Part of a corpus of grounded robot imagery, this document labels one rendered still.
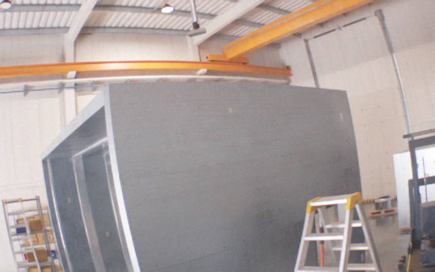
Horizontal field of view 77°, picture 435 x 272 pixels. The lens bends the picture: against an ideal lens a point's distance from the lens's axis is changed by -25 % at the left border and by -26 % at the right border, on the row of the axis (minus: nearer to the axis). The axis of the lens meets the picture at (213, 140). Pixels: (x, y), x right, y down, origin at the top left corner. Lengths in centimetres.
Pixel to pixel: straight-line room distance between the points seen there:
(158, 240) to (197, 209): 34
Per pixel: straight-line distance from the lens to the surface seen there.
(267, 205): 256
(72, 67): 1075
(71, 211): 541
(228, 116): 239
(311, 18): 1099
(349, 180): 354
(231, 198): 233
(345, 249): 206
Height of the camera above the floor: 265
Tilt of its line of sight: 4 degrees up
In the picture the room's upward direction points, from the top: 9 degrees counter-clockwise
